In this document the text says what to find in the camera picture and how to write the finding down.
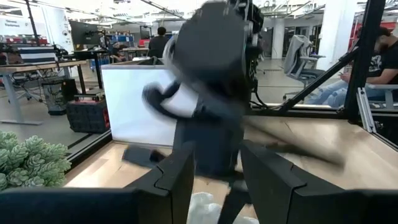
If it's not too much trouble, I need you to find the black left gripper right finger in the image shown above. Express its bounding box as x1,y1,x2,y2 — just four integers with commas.
241,139,398,224

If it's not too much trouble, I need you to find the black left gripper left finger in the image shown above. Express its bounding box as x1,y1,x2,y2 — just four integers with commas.
0,141,196,224

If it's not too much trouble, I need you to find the black garment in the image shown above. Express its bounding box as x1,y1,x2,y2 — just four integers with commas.
122,145,167,169
142,80,252,224

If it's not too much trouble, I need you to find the person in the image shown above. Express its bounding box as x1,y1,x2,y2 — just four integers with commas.
303,26,398,108
147,26,171,59

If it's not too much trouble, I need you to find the black monitor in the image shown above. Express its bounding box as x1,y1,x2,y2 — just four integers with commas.
68,20,102,50
139,25,154,40

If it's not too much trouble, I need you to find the green artificial potted plant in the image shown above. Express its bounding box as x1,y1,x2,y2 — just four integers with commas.
0,129,72,191

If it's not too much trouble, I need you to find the black and red toolbox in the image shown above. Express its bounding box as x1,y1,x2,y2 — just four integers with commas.
66,95,111,134

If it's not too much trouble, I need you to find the grey office chair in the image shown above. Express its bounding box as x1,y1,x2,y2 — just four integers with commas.
282,34,326,101

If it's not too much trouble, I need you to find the white garment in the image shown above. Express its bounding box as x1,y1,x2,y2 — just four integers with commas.
186,191,259,224

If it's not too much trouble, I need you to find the black computer tower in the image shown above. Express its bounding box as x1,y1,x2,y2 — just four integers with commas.
42,78,78,116

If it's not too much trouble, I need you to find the light grey chair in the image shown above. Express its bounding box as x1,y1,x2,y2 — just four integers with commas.
366,83,398,110

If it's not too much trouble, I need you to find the wooden top desk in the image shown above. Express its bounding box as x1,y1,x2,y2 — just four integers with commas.
0,60,88,126

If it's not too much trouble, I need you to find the black pole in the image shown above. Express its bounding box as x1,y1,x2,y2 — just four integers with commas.
24,0,42,47

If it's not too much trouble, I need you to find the aluminium frame bracket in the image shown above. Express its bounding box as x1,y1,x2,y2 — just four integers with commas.
356,86,377,134

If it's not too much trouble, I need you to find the black diagonal frame strut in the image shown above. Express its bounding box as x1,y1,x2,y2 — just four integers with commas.
278,46,358,113

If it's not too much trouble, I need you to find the black frame post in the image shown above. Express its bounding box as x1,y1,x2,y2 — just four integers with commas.
343,0,387,123

